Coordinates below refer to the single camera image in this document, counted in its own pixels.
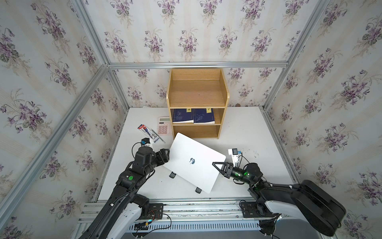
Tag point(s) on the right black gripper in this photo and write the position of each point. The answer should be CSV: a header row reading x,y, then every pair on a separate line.
x,y
228,170

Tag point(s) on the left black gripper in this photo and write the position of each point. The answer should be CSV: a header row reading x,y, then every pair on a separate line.
x,y
158,156

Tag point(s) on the silver laptop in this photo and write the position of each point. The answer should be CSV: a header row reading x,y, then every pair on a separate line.
x,y
192,161

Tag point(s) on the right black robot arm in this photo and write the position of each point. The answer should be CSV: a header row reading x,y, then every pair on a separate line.
x,y
305,201

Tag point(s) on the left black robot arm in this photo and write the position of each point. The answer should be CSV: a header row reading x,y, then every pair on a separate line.
x,y
125,205

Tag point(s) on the pink calculator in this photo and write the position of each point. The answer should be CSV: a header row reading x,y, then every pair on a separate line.
x,y
164,126

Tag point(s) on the dark blue book left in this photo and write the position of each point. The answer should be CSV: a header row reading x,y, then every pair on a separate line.
x,y
183,116

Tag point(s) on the dark blue book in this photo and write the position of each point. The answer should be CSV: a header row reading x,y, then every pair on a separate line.
x,y
204,116
183,116

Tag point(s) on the dark blue book right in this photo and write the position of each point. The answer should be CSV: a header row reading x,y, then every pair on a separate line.
x,y
204,116

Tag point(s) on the wooden shelf unit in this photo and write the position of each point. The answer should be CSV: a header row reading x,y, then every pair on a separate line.
x,y
198,88

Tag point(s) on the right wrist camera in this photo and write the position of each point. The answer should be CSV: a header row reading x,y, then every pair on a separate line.
x,y
234,153

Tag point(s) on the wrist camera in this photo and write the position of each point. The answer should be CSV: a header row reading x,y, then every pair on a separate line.
x,y
234,153
147,142

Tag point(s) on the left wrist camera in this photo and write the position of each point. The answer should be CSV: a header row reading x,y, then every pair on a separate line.
x,y
147,142

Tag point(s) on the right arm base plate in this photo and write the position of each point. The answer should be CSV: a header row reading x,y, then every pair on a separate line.
x,y
252,209

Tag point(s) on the aluminium mounting rail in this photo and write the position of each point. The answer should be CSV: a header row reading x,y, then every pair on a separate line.
x,y
205,209

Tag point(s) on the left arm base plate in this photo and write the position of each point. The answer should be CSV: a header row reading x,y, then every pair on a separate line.
x,y
151,211

